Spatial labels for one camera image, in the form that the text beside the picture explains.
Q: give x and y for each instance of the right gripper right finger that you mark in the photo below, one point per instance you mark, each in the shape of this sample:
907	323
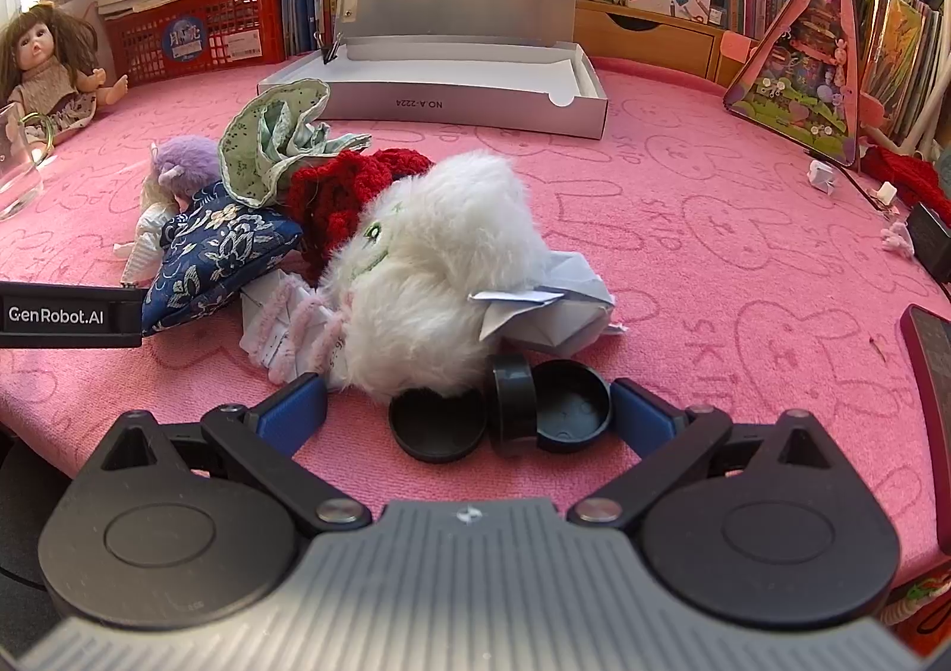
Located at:
673	447

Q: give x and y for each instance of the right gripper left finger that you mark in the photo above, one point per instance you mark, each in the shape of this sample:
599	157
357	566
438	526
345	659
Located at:
256	446

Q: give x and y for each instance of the black round cap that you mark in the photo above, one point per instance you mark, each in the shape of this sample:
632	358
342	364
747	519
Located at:
573	405

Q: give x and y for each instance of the white paper origami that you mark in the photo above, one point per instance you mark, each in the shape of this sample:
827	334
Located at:
566	311

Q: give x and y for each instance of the black round lid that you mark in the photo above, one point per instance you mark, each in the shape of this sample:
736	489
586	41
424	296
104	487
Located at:
437	430

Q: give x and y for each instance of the blue floral fabric pouch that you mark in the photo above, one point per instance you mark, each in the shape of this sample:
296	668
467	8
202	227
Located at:
210	252

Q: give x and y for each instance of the white fluffy plush toy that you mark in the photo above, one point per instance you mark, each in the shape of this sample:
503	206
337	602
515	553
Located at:
405	282

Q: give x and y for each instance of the purple fluffy plush toy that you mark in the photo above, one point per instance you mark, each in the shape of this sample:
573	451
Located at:
179	168

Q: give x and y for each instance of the red crocheted knit item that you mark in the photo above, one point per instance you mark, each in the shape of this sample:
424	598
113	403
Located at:
327	200

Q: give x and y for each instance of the green checked fabric doll dress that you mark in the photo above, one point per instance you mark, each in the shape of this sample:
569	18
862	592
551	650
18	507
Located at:
278	133

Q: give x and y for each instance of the clear glass mug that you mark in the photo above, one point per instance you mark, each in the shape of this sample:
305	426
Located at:
16	158

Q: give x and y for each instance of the brown haired baby doll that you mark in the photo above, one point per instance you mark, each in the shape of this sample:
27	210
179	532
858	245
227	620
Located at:
51	75

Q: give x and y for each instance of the dark red smartphone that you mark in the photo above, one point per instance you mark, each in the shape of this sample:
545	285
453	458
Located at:
926	336

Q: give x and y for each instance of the small white plug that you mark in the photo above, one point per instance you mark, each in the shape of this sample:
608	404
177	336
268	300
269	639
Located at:
884	196

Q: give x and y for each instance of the red cloth right side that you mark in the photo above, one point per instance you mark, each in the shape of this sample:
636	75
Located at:
916	181

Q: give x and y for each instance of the red plastic basket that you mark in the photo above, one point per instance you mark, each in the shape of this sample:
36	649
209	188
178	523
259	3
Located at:
186	37

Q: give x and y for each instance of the pink triangular toy house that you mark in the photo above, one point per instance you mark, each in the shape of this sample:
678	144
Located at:
802	80

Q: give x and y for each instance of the wooden drawer organizer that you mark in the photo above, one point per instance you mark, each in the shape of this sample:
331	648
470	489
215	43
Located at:
612	31

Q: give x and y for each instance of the silver open cardboard box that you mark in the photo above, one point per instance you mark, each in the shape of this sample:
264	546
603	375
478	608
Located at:
488	63

